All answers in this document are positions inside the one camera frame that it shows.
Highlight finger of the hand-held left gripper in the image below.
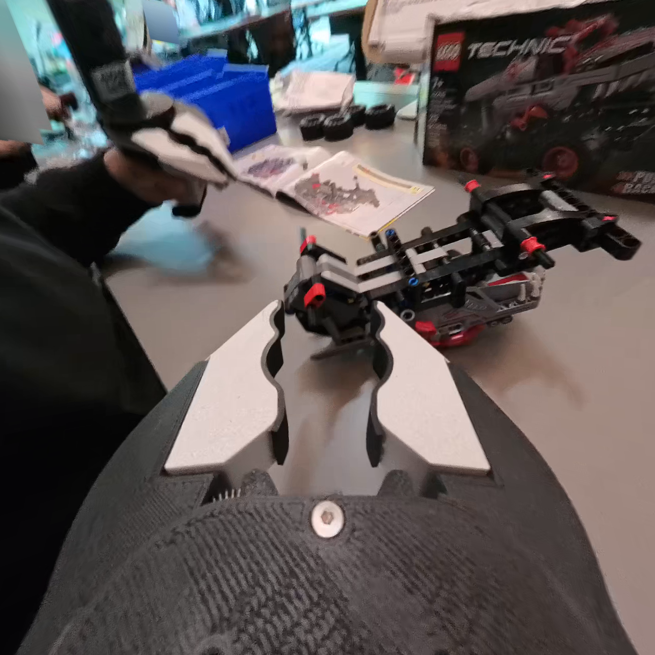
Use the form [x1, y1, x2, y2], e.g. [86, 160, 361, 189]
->
[120, 128, 231, 187]
[169, 106, 237, 177]

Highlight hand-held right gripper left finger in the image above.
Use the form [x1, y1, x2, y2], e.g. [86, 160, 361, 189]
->
[164, 299, 290, 474]

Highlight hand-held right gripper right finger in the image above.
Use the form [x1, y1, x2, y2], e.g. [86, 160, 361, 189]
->
[365, 301, 493, 478]

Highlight black brick truck chassis model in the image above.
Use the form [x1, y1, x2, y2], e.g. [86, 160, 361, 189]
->
[284, 171, 643, 349]

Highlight person's left forearm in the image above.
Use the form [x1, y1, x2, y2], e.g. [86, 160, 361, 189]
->
[0, 152, 160, 268]

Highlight grey desk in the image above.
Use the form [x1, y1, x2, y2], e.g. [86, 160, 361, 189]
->
[94, 82, 655, 655]

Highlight person's left hand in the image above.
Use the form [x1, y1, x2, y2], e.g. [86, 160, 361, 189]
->
[105, 148, 206, 216]

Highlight large blue storage bin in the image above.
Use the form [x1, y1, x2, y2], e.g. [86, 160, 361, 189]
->
[174, 64, 278, 154]

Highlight small blue storage bin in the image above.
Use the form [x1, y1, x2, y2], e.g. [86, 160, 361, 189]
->
[133, 54, 228, 94]

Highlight light blue cloth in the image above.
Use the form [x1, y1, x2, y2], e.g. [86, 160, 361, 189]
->
[110, 202, 226, 274]

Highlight open instruction booklet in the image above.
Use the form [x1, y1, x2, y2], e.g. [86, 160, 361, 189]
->
[233, 145, 436, 238]

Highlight person's black clothed torso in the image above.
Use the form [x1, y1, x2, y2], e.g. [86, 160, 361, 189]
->
[0, 205, 168, 655]

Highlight printed instruction sheet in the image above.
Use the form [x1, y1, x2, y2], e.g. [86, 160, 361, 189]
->
[369, 0, 622, 63]

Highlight black toy truck box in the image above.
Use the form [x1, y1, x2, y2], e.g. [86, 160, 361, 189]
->
[422, 0, 655, 198]

